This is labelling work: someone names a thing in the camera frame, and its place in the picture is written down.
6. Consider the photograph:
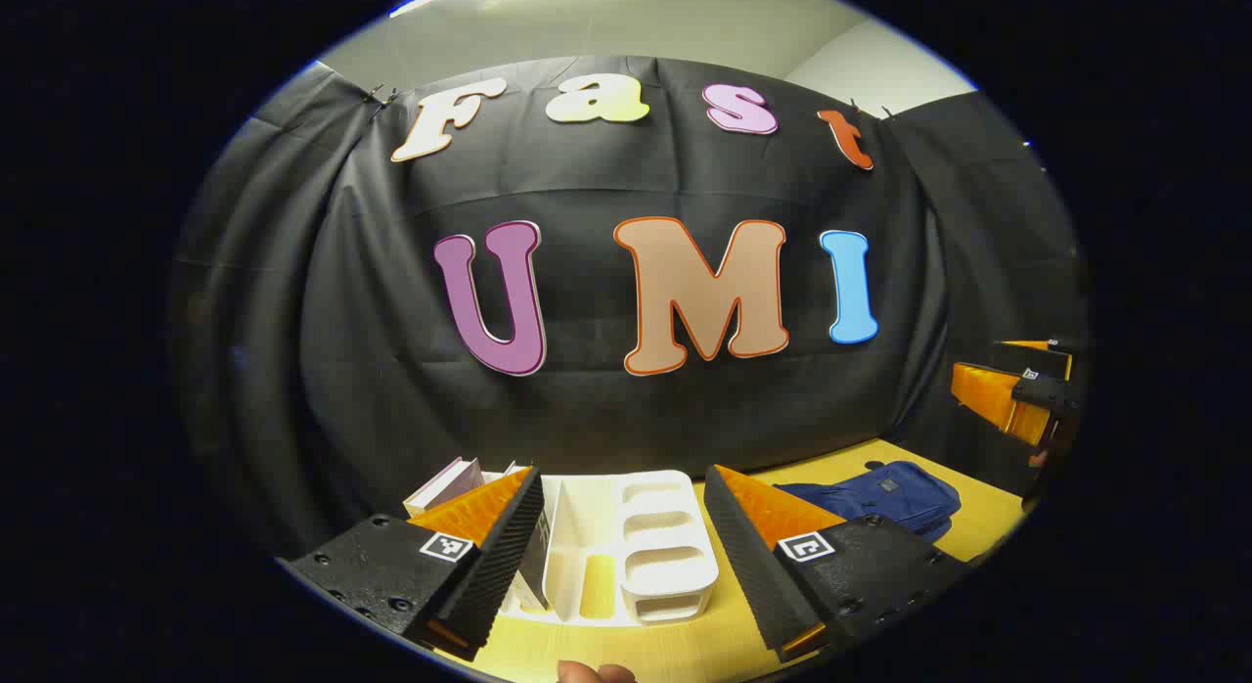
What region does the white plastic bookshelf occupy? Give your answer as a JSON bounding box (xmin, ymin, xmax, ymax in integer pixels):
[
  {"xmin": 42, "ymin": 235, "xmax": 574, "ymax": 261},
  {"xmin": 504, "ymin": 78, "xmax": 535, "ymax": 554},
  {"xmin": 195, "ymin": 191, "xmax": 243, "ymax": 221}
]
[{"xmin": 484, "ymin": 468, "xmax": 722, "ymax": 628}]

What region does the black backdrop cloth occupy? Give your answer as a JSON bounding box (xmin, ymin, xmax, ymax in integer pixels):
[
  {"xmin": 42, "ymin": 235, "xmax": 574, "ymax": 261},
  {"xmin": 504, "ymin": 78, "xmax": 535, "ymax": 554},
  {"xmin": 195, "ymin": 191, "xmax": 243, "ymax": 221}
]
[{"xmin": 168, "ymin": 55, "xmax": 1092, "ymax": 557}]

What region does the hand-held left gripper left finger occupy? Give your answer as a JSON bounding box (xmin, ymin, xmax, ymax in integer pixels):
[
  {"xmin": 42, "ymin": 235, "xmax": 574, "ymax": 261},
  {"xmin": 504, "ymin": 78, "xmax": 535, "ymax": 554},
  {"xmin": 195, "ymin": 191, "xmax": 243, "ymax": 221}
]
[{"xmin": 277, "ymin": 465, "xmax": 547, "ymax": 662}]

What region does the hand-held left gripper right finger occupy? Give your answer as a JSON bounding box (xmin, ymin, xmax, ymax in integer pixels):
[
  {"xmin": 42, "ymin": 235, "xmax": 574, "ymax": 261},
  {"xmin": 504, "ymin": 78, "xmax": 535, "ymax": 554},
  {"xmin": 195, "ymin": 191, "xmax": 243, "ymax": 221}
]
[{"xmin": 702, "ymin": 464, "xmax": 971, "ymax": 663}]

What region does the pink book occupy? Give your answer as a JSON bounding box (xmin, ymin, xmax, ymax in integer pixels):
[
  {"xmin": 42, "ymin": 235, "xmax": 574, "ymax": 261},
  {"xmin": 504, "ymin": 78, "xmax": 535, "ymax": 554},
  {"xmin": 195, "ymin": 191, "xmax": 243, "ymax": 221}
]
[{"xmin": 404, "ymin": 456, "xmax": 483, "ymax": 518}]

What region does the blue schoolbag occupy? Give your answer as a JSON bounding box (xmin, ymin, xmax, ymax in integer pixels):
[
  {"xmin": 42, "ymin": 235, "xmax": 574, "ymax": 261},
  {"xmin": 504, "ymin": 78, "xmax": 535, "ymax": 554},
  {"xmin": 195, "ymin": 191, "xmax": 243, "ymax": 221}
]
[{"xmin": 778, "ymin": 460, "xmax": 962, "ymax": 545}]

